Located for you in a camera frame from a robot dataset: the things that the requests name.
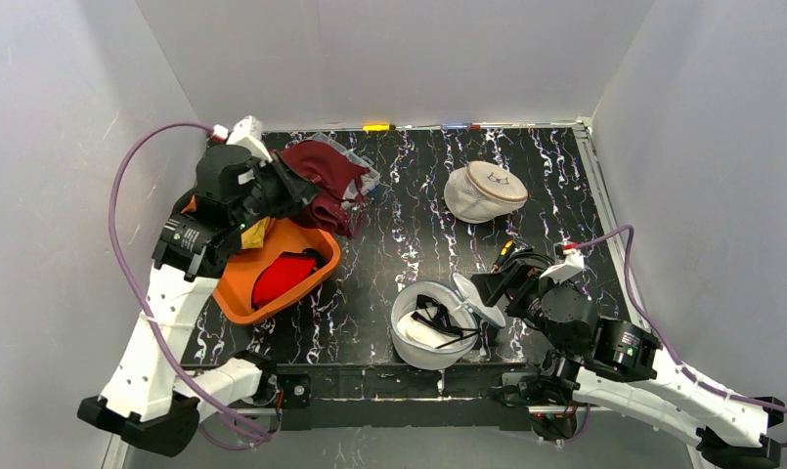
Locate maroon bra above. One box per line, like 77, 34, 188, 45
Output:
281, 140, 370, 238

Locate white mesh bag blue trim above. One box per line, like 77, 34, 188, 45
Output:
389, 273, 506, 370

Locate white bra black straps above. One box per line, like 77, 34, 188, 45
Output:
396, 294, 482, 351

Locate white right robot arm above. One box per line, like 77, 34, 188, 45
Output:
458, 259, 784, 468

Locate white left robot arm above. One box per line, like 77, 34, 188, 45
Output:
77, 145, 319, 457

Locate red mesh bag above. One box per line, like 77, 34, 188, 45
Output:
250, 248, 327, 311

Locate white mesh bag beige trim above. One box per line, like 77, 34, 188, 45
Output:
443, 161, 529, 224

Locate black yellow screwdriver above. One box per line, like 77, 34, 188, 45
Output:
492, 240, 516, 272

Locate yellow cloth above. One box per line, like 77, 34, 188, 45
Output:
240, 217, 273, 250

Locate clear plastic screw box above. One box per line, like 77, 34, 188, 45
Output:
302, 132, 381, 198

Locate orange plastic basin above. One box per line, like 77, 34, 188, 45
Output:
205, 206, 341, 325

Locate black coiled cable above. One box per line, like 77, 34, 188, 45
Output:
496, 245, 556, 274

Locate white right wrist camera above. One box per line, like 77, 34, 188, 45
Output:
540, 242, 585, 283

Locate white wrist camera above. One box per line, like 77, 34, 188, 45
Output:
226, 115, 273, 163
540, 242, 585, 283

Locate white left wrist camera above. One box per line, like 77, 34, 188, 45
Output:
226, 115, 273, 163

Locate yellow marker on wall edge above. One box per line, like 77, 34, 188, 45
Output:
362, 123, 396, 132

